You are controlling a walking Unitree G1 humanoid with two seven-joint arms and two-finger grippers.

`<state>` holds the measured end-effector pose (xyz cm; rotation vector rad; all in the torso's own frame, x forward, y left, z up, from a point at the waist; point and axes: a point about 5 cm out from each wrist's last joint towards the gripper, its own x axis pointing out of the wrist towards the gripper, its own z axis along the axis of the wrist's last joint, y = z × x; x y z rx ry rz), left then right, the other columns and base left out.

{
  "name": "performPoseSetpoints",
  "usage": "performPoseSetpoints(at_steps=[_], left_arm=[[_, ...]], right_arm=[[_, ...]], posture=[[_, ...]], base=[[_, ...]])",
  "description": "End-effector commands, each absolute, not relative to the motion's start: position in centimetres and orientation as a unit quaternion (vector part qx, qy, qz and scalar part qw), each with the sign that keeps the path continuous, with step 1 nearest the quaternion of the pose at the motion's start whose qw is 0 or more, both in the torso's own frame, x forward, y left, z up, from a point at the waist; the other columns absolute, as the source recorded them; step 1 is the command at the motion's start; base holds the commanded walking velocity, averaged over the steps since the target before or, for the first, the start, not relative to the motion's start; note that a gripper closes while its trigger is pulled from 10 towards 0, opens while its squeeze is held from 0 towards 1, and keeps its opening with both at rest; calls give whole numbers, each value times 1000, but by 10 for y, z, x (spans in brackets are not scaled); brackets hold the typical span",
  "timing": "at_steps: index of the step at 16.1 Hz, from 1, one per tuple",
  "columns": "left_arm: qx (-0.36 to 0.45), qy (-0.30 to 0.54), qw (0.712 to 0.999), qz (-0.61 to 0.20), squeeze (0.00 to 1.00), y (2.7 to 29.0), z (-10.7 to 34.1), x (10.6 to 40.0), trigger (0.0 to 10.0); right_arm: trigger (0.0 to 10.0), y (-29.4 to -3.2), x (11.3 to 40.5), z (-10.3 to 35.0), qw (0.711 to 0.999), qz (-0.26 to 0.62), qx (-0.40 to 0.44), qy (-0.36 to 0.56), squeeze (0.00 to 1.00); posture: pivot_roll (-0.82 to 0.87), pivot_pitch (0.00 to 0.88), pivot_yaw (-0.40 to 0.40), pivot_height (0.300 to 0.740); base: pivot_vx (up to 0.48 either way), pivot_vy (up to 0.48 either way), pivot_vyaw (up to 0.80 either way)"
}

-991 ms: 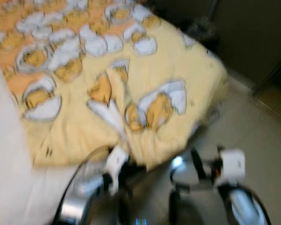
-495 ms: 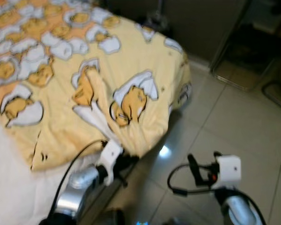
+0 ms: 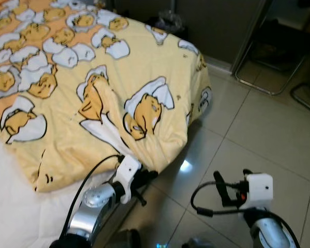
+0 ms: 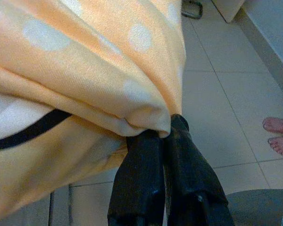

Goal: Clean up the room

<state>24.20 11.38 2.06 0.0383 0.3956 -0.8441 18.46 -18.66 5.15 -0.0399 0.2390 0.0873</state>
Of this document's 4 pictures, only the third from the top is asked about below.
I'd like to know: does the yellow cartoon egg blanket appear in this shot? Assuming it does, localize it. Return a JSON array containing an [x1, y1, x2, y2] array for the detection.
[[0, 0, 212, 193]]

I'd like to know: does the dark grey robot left leg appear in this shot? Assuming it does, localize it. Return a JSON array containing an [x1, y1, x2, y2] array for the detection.
[[106, 227, 141, 248]]

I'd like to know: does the dark grey robot leg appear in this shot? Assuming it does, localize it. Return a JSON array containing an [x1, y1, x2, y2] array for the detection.
[[183, 237, 215, 248], [106, 227, 141, 248]]

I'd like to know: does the dark grey robot right leg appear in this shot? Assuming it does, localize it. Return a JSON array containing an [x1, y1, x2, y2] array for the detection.
[[183, 237, 215, 248]]

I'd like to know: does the metal tube floor stand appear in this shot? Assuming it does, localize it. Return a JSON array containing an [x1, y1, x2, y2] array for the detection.
[[290, 83, 310, 115]]

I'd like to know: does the white quilted mattress pad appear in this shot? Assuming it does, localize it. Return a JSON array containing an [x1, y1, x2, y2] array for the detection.
[[0, 127, 114, 248]]

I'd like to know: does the dark grey wardrobe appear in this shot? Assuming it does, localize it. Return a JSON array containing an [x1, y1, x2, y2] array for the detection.
[[101, 0, 272, 68]]

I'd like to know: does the black bin with plastic bag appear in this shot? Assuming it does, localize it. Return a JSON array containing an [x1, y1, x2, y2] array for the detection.
[[147, 10, 184, 39]]

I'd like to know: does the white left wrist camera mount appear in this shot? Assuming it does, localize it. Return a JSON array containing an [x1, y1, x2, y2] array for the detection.
[[114, 154, 143, 203]]

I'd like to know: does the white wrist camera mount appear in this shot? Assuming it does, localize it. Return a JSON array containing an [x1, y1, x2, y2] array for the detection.
[[114, 154, 143, 203], [245, 173, 274, 210]]

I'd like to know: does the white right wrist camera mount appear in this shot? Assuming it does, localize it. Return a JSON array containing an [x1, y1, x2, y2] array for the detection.
[[245, 173, 274, 210]]

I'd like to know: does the black metal frame chair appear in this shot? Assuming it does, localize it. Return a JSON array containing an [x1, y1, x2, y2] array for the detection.
[[234, 0, 310, 96]]

